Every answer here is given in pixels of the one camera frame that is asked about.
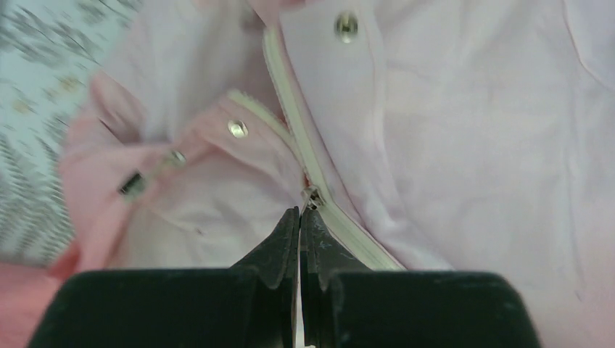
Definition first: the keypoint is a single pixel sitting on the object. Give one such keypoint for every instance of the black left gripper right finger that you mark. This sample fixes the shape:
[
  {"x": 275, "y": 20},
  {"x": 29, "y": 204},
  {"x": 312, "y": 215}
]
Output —
[{"x": 346, "y": 304}]

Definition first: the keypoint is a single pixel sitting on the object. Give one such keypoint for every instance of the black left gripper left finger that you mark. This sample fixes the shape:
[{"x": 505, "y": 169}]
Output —
[{"x": 250, "y": 304}]

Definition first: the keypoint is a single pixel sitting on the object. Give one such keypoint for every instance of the pink zip-up jacket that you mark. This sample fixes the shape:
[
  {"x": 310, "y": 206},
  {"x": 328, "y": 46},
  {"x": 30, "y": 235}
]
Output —
[{"x": 444, "y": 135}]

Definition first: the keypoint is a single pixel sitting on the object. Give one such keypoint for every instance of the floral patterned table mat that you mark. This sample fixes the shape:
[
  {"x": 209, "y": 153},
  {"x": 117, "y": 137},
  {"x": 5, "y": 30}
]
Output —
[{"x": 48, "y": 51}]

